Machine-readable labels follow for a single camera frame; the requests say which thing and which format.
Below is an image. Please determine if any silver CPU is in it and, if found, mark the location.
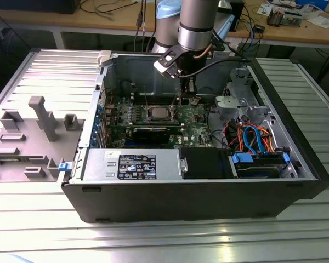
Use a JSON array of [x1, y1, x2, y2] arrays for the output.
[[151, 107, 168, 119]]

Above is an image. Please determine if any black RAM slot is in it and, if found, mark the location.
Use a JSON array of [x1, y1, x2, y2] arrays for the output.
[[131, 98, 181, 105], [131, 93, 180, 100]]

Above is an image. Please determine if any CPU socket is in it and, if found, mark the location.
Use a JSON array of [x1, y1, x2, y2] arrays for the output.
[[143, 104, 181, 124]]

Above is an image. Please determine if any metal drive cage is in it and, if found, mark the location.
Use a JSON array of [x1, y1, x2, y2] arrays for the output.
[[213, 67, 274, 123]]

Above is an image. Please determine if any green motherboard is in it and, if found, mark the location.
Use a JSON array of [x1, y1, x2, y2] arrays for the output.
[[103, 93, 218, 150]]

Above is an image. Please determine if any tall black box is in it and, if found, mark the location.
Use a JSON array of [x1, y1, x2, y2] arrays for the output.
[[231, 0, 245, 33]]

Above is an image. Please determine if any black graphics card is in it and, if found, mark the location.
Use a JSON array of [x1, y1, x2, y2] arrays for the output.
[[131, 125, 172, 144]]

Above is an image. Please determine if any grey case latch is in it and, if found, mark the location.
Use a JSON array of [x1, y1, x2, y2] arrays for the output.
[[97, 50, 112, 67]]

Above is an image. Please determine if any white paper sheet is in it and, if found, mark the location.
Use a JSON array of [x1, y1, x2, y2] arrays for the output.
[[312, 15, 329, 28], [256, 3, 274, 16]]

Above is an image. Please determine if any wooden desk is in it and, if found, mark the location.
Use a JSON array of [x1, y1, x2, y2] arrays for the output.
[[0, 0, 329, 52]]

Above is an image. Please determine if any finned metal heat sink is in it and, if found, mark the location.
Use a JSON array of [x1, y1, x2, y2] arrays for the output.
[[266, 7, 286, 27]]

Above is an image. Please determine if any disk with blue carrier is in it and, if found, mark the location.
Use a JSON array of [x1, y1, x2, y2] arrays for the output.
[[229, 151, 292, 179]]

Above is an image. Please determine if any green circuit board device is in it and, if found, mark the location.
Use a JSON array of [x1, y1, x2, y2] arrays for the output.
[[283, 10, 304, 27]]

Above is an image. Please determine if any grey power supply unit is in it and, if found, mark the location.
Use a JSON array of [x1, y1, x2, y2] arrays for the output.
[[81, 148, 182, 182]]

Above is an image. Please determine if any black open PC case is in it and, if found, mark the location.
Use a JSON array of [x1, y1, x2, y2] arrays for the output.
[[60, 49, 329, 224]]

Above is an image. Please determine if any blue box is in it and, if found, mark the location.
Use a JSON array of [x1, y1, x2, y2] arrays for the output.
[[295, 0, 329, 9]]

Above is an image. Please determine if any blue case latch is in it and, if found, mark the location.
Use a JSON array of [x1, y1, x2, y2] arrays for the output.
[[58, 161, 73, 173]]

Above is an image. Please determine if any black monitor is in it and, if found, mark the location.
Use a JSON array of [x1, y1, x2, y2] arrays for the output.
[[0, 0, 78, 15]]

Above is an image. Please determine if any grey parts rack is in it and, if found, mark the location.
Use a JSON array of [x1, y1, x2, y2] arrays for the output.
[[0, 95, 86, 184]]

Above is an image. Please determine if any brown curved cable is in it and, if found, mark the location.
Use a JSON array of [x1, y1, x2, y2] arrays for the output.
[[193, 44, 212, 60]]

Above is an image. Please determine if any black camera cable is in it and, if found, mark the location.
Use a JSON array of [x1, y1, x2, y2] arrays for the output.
[[178, 41, 249, 79]]

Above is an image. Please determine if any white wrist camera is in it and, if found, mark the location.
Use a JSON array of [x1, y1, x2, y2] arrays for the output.
[[152, 46, 182, 81]]

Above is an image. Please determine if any black wire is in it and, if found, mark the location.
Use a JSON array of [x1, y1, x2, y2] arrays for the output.
[[206, 107, 231, 150], [195, 86, 219, 100]]

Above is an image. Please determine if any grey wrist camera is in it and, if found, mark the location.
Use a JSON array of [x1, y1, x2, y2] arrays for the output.
[[211, 41, 231, 60]]

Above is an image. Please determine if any blue cable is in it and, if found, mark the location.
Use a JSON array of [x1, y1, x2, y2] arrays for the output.
[[249, 23, 261, 49]]

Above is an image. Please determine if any red twisted wire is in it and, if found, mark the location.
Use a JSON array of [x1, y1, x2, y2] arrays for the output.
[[103, 87, 115, 106]]

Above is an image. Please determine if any orange wire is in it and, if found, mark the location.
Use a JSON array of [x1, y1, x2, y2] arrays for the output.
[[254, 125, 277, 153], [225, 122, 246, 150]]

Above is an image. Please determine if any blue wire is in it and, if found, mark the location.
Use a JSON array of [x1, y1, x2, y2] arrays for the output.
[[242, 125, 266, 155]]

